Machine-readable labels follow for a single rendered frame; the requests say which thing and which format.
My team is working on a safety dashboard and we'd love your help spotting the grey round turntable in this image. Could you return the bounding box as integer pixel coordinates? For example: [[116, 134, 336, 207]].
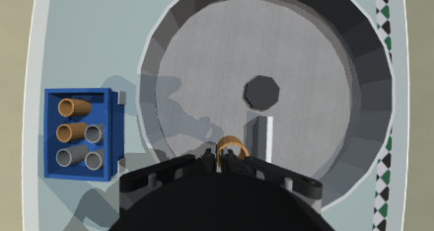
[[135, 0, 396, 212]]

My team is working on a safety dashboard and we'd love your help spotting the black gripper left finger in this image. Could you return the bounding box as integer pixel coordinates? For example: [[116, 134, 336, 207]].
[[119, 145, 217, 217]]

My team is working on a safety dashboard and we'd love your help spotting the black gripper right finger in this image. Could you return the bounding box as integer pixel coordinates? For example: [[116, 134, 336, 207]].
[[221, 146, 323, 215]]

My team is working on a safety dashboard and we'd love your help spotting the grey metal sleeve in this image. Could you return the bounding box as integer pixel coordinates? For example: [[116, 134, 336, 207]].
[[84, 123, 104, 143], [56, 144, 90, 167], [85, 148, 104, 170]]

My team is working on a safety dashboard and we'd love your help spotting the bronze bushing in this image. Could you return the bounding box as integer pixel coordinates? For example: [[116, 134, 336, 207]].
[[58, 99, 92, 116], [56, 122, 88, 142], [217, 135, 249, 169]]

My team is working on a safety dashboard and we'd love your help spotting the blue crate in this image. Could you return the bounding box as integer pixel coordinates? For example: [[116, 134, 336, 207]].
[[43, 88, 126, 182]]

